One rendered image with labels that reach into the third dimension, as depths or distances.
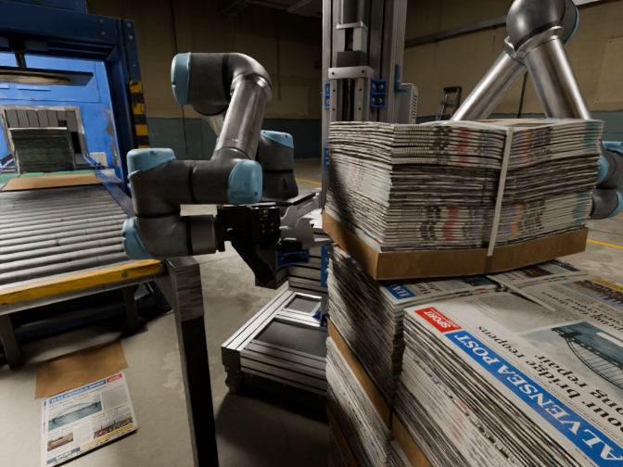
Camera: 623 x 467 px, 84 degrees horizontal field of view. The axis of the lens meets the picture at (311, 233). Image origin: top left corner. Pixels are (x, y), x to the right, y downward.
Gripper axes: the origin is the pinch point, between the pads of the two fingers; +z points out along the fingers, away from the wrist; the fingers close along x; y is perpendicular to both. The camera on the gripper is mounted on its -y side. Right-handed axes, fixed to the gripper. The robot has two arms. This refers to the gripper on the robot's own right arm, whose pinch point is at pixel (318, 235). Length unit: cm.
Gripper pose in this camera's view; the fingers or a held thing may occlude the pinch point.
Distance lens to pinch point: 70.9
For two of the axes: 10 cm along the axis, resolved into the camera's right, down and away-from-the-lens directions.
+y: 0.0, -9.5, -3.0
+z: 9.6, -0.8, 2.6
